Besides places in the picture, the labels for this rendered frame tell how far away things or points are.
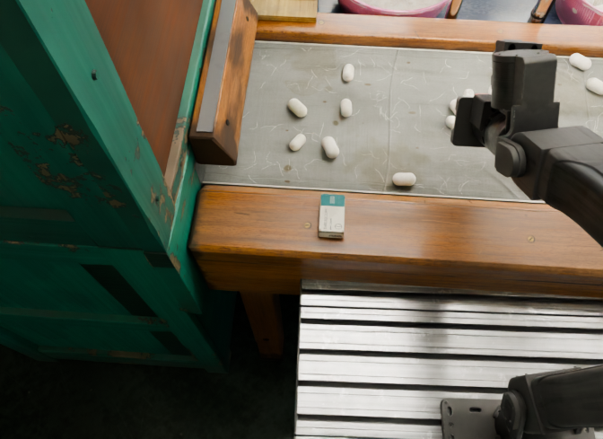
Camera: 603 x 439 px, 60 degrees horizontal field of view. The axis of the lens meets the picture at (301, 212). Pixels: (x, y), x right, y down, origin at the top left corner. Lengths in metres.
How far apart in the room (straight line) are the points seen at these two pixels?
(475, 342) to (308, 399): 0.26
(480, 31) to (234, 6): 0.43
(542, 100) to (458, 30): 0.42
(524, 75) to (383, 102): 0.35
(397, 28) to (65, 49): 0.68
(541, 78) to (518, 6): 0.63
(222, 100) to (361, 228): 0.27
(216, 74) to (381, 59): 0.32
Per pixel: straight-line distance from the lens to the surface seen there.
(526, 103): 0.61
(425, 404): 0.78
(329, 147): 0.81
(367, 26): 0.98
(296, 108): 0.86
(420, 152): 0.85
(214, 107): 0.74
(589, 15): 1.15
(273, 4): 1.00
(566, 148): 0.55
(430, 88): 0.94
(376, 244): 0.73
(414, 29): 0.99
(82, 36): 0.43
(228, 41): 0.82
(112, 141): 0.48
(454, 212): 0.78
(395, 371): 0.78
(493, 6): 1.21
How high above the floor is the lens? 1.43
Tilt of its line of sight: 63 degrees down
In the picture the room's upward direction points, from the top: straight up
